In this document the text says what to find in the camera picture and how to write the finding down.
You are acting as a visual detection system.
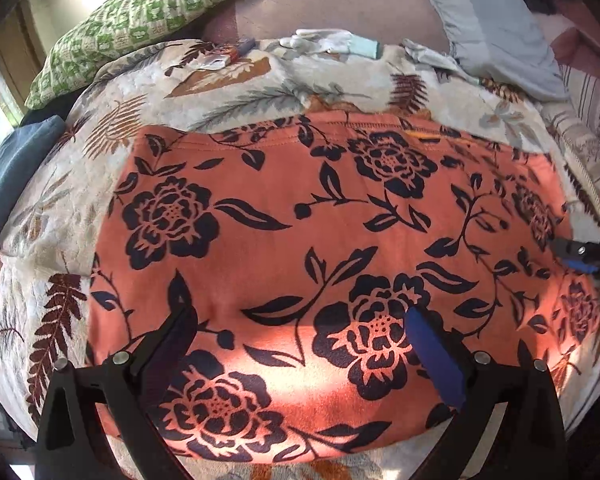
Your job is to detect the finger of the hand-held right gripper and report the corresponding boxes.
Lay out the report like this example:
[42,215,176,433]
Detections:
[552,238,600,260]
[561,258,600,276]

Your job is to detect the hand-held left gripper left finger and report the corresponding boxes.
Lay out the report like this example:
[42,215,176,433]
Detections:
[35,302,200,480]

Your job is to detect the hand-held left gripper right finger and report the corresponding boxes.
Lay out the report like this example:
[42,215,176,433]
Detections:
[404,306,568,480]

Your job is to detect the orange floral shirt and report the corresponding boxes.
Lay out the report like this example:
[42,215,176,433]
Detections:
[87,112,600,463]

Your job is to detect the striped floral bed cover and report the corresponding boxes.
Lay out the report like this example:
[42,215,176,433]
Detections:
[540,62,600,231]

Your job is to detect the maroon and pink blanket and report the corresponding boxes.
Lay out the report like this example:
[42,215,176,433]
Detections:
[550,10,600,68]

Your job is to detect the blue folded cloth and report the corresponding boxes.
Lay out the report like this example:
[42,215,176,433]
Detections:
[0,115,66,273]

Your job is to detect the grey pillow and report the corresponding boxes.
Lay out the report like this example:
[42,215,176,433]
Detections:
[407,0,571,103]

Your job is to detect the small white cloth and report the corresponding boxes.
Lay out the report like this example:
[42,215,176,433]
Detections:
[402,37,481,85]

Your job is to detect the leaf-printed blanket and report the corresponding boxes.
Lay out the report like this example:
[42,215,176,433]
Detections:
[0,37,600,480]

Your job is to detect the dark cloth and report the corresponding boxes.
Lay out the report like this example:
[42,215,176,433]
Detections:
[20,104,77,127]

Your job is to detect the small silver packet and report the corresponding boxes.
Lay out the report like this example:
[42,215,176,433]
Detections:
[200,52,232,72]

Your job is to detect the red and blue pen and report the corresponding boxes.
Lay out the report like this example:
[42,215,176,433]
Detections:
[227,39,257,59]

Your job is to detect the green patterned pillow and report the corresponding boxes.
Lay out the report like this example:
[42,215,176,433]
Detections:
[25,0,288,111]

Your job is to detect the white gloves with teal cuff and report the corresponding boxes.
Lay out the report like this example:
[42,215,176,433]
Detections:
[280,29,381,59]

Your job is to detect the mauve bed sheet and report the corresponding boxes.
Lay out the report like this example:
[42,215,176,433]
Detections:
[202,0,451,53]

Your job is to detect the wooden window frame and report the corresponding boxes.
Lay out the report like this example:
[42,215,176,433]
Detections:
[0,2,51,93]

